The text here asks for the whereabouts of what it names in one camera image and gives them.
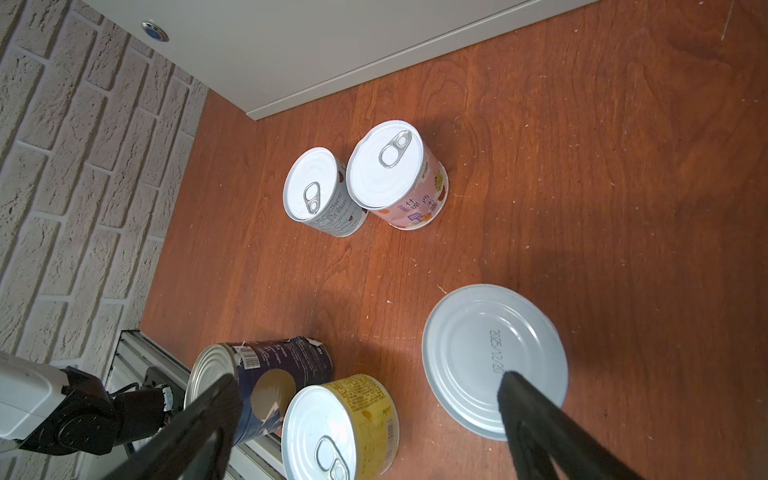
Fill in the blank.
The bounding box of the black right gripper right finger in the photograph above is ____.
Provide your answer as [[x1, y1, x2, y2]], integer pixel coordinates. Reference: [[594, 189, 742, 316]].
[[497, 371, 640, 479]]

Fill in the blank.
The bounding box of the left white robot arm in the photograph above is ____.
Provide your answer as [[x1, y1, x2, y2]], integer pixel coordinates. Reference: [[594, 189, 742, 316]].
[[1, 353, 185, 456]]

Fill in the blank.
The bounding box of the grey label pull-tab can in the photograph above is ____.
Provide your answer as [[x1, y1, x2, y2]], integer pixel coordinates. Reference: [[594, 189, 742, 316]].
[[283, 147, 368, 238]]

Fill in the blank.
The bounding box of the plain lid silver can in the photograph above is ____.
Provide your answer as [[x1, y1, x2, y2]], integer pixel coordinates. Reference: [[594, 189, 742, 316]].
[[422, 284, 569, 441]]

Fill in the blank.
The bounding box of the dark tomato label can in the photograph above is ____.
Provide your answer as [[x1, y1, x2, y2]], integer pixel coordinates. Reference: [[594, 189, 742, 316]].
[[184, 336, 333, 444]]

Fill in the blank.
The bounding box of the grey metal cabinet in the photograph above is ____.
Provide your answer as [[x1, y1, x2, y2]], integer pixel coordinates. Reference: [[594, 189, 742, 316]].
[[94, 0, 577, 120]]

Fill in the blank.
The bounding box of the pink label pull-tab can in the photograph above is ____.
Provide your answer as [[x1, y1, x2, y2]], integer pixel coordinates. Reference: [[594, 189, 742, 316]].
[[347, 120, 449, 231]]

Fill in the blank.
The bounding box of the yellow label pull-tab can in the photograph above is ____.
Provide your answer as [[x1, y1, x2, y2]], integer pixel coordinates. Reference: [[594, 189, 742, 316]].
[[281, 374, 400, 479]]

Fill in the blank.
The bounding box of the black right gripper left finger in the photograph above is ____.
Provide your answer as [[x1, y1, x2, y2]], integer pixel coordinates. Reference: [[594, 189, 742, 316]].
[[106, 374, 242, 479]]

